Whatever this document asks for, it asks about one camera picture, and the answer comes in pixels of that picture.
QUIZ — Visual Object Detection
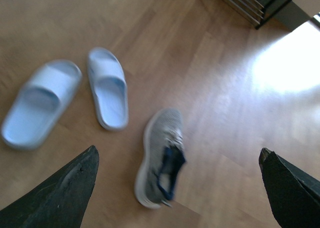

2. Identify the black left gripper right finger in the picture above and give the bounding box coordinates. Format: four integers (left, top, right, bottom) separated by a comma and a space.
258, 147, 320, 228

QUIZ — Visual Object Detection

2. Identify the light blue slide sandal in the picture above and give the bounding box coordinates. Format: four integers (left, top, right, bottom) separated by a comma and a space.
1, 59, 82, 150
87, 47, 129, 131

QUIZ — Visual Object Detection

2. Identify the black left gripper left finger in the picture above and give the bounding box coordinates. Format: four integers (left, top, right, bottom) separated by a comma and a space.
0, 145, 100, 228

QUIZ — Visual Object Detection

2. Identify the grey knit sneaker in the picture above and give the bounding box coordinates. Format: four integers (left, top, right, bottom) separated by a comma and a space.
134, 107, 186, 209

